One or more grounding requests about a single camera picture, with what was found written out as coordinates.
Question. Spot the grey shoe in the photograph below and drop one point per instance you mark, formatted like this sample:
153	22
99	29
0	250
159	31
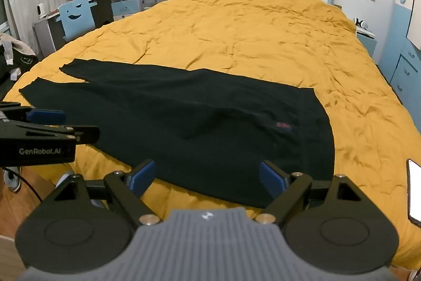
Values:
12	180

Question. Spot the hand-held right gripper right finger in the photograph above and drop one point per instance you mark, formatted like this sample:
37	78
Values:
271	177

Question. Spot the yellow blanket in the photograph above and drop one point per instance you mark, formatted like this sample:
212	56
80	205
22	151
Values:
246	30

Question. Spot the pile of clothes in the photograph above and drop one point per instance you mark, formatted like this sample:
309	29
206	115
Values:
16	54

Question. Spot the smartphone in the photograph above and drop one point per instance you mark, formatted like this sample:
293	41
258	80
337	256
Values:
415	195

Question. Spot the blue chair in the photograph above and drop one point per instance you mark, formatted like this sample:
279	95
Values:
77	19

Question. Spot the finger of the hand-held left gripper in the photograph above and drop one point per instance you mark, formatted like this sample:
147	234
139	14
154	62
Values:
80	134
46	116

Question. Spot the white headphones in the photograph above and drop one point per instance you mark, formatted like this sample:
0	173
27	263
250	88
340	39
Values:
361	23

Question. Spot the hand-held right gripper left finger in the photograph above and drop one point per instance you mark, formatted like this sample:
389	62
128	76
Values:
143	174

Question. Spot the blue wardrobe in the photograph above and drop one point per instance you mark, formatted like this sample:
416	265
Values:
403	70

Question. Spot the grey desk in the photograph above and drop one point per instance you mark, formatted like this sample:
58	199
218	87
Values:
105	1

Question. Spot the small white camera device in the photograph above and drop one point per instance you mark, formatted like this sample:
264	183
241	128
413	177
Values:
41	9

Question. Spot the blue nightstand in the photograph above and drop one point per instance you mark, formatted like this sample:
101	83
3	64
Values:
366	42

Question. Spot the black pants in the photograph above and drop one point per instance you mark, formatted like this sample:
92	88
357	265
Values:
197	109

